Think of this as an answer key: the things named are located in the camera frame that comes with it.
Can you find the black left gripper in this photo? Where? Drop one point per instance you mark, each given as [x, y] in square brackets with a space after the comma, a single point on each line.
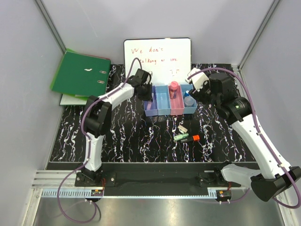
[148, 97]

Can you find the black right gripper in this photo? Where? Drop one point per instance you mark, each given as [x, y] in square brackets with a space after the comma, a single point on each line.
[198, 95]

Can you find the light blue plastic bin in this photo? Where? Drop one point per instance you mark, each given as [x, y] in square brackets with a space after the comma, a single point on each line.
[163, 100]

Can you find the clear round clip jar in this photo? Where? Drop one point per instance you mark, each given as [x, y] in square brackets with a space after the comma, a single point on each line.
[188, 101]

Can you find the blue plastic end bin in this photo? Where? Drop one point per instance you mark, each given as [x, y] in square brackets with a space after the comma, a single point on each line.
[189, 110]

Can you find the pink cartoon crayon tube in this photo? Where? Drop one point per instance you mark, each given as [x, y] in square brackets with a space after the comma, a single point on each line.
[173, 89]

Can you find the purple plastic bin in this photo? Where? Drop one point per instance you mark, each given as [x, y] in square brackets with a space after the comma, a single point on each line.
[150, 108]

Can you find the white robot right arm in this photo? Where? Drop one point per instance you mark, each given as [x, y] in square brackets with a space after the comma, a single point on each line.
[275, 174]

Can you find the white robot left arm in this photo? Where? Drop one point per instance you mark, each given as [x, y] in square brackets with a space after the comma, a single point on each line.
[96, 121]

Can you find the white dry-erase board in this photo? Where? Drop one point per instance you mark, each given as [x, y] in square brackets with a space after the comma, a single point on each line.
[168, 59]

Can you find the white small eraser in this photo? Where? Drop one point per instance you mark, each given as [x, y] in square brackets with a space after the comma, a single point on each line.
[182, 129]

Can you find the black orange highlighter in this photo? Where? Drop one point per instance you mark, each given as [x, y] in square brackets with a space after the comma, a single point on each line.
[190, 139]

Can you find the green correction tape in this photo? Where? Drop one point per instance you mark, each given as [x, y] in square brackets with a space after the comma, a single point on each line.
[180, 136]

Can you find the white green paper folder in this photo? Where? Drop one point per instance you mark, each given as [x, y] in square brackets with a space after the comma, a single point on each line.
[74, 100]

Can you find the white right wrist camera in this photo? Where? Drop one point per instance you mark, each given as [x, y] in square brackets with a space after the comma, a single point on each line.
[199, 80]

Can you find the green ring binder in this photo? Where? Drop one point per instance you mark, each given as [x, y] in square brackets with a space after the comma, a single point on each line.
[81, 75]

